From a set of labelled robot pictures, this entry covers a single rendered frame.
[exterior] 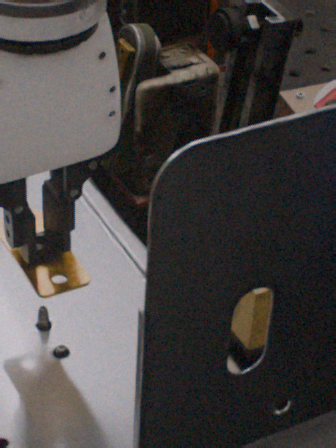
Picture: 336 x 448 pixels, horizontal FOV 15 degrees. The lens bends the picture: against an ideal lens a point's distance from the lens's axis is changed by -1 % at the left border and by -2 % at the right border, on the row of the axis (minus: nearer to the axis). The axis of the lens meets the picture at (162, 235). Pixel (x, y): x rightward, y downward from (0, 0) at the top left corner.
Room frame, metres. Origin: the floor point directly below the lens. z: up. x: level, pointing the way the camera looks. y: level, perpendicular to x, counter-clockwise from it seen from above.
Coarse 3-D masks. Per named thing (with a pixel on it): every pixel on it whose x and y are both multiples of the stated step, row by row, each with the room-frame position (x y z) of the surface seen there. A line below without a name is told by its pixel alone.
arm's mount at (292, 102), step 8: (304, 88) 1.31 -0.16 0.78; (312, 88) 1.32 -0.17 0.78; (320, 88) 1.32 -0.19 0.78; (280, 96) 1.30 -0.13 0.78; (288, 96) 1.30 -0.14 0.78; (296, 96) 1.29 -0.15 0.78; (304, 96) 1.29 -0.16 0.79; (312, 96) 1.30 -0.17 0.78; (280, 104) 1.30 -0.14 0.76; (288, 104) 1.28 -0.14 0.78; (296, 104) 1.28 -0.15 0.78; (304, 104) 1.28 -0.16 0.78; (312, 104) 1.28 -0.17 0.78; (280, 112) 1.30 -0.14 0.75; (288, 112) 1.28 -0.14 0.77; (296, 112) 1.26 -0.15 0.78
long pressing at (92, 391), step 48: (96, 192) 0.79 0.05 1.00; (0, 240) 0.73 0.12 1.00; (96, 240) 0.73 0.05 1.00; (0, 288) 0.67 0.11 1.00; (96, 288) 0.68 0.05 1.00; (144, 288) 0.68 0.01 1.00; (0, 336) 0.62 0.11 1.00; (48, 336) 0.63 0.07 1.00; (96, 336) 0.63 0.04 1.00; (0, 384) 0.58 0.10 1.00; (48, 384) 0.58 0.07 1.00; (96, 384) 0.58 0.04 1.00; (0, 432) 0.53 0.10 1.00; (48, 432) 0.54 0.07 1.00; (96, 432) 0.54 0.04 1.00
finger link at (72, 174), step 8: (64, 168) 0.63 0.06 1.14; (72, 168) 0.63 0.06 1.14; (80, 168) 0.64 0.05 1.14; (64, 176) 0.63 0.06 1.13; (72, 176) 0.63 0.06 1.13; (80, 176) 0.64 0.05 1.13; (64, 184) 0.63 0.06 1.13; (72, 184) 0.63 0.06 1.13; (80, 184) 0.64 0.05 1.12; (64, 192) 0.63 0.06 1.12; (72, 192) 0.63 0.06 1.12; (80, 192) 0.64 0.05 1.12; (72, 200) 0.63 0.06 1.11
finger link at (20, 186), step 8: (8, 184) 0.61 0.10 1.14; (16, 184) 0.61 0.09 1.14; (24, 184) 0.62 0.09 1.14; (8, 192) 0.61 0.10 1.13; (16, 192) 0.61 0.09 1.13; (24, 192) 0.62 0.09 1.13; (8, 200) 0.61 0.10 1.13; (16, 200) 0.61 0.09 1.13; (24, 200) 0.62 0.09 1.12; (8, 208) 0.61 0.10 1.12; (16, 208) 0.61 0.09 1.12; (24, 208) 0.62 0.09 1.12; (16, 216) 0.61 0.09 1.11
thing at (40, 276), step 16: (0, 224) 0.66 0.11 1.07; (48, 240) 0.64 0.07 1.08; (16, 256) 0.63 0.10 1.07; (48, 256) 0.63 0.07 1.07; (64, 256) 0.63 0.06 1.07; (32, 272) 0.61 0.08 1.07; (48, 272) 0.61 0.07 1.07; (64, 272) 0.62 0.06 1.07; (80, 272) 0.62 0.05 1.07; (48, 288) 0.60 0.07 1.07; (64, 288) 0.60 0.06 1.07
